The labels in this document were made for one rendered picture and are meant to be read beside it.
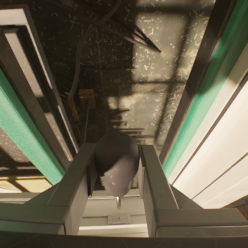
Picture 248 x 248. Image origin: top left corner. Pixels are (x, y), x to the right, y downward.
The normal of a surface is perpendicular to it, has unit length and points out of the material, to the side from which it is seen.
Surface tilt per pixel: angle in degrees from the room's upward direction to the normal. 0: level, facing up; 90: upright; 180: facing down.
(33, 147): 0
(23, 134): 0
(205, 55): 90
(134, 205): 90
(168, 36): 0
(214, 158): 90
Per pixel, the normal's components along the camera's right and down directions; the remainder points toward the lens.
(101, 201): 0.02, -0.61
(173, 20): 0.05, 0.79
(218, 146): -1.00, 0.03
